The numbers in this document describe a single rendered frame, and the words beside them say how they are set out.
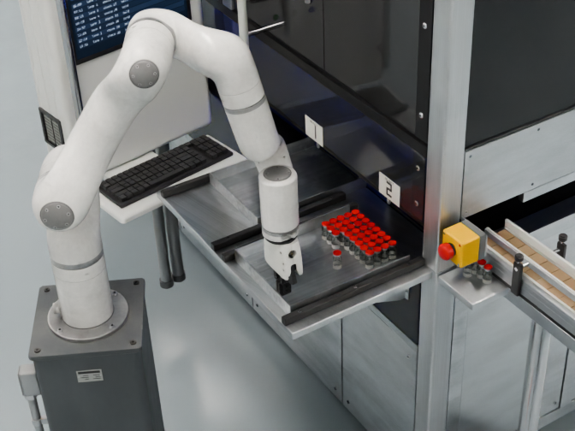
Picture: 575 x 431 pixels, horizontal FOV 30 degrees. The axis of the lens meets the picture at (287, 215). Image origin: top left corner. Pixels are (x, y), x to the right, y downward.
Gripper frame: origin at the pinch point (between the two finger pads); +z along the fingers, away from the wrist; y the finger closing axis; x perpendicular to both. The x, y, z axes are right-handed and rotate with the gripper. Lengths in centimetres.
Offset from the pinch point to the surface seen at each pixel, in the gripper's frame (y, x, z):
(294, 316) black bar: -8.1, 2.1, 2.6
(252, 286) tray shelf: 8.6, 3.6, 4.4
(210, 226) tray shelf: 36.2, 0.1, 4.4
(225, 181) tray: 52, -13, 4
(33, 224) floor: 189, 7, 92
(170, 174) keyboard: 71, -5, 9
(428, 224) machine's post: -8.3, -35.4, -8.2
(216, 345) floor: 84, -20, 92
